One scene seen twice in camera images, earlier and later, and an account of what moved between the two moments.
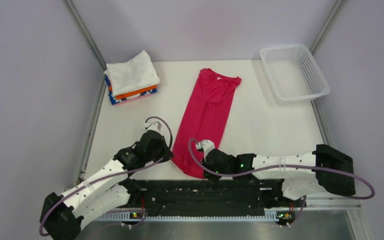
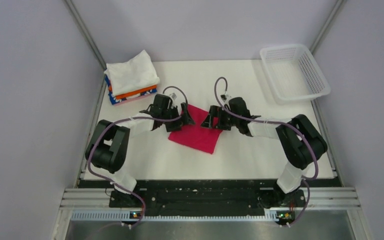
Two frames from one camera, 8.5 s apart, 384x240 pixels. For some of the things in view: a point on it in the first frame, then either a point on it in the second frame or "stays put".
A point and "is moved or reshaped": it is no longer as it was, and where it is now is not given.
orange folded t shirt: [127, 95] stays put
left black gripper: [165, 150] to [186, 119]
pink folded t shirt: [125, 102] stays put
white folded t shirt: [138, 73] stays put
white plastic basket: [293, 73] stays put
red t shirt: [204, 120] is moved or reshaped
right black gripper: [212, 178] to [215, 111]
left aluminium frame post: [87, 33] stays put
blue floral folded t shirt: [113, 100] stays put
